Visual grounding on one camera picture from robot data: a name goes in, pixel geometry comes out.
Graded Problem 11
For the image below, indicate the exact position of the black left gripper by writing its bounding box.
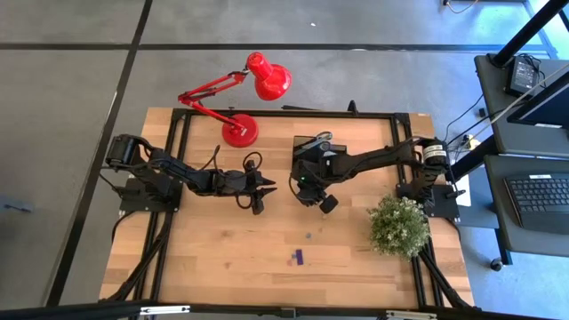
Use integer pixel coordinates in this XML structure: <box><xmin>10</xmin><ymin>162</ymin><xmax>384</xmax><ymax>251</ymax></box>
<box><xmin>217</xmin><ymin>155</ymin><xmax>277</xmax><ymax>216</ymax></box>

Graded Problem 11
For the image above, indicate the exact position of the green potted plant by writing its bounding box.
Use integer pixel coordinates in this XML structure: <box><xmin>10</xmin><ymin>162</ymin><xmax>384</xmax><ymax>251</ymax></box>
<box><xmin>367</xmin><ymin>194</ymin><xmax>431</xmax><ymax>262</ymax></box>

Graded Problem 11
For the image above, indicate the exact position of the red desk lamp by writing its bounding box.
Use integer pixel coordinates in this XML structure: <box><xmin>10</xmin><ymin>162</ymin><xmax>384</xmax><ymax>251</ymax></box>
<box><xmin>177</xmin><ymin>52</ymin><xmax>293</xmax><ymax>148</ymax></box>

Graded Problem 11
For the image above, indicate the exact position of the white paper sheet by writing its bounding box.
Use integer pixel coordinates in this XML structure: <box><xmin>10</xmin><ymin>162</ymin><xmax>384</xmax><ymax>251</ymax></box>
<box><xmin>455</xmin><ymin>174</ymin><xmax>473</xmax><ymax>208</ymax></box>

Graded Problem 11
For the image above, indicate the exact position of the grey side desk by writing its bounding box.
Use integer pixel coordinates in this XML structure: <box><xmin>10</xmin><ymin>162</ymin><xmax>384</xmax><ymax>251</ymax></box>
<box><xmin>473</xmin><ymin>52</ymin><xmax>569</xmax><ymax>259</ymax></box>

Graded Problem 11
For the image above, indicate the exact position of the black crossbar with silver brackets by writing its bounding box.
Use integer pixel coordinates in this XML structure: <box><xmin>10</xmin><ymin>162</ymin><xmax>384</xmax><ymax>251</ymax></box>
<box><xmin>0</xmin><ymin>300</ymin><xmax>569</xmax><ymax>320</ymax></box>

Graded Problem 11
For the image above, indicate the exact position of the black laptop keyboard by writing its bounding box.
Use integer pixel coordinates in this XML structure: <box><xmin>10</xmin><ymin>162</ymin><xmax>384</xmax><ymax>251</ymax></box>
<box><xmin>504</xmin><ymin>172</ymin><xmax>569</xmax><ymax>236</ymax></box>

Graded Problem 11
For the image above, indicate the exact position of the black power adapter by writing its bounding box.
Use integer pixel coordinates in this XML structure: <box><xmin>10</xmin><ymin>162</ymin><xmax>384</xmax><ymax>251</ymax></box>
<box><xmin>505</xmin><ymin>55</ymin><xmax>542</xmax><ymax>98</ymax></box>

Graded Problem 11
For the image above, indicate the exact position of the black desk monitor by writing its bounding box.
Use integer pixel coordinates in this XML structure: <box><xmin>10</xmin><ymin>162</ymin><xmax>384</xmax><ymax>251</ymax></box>
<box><xmin>506</xmin><ymin>68</ymin><xmax>569</xmax><ymax>130</ymax></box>

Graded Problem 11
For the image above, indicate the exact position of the black diagonal pole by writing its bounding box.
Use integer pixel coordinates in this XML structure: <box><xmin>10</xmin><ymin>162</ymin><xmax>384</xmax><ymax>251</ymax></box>
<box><xmin>491</xmin><ymin>0</ymin><xmax>569</xmax><ymax>68</ymax></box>

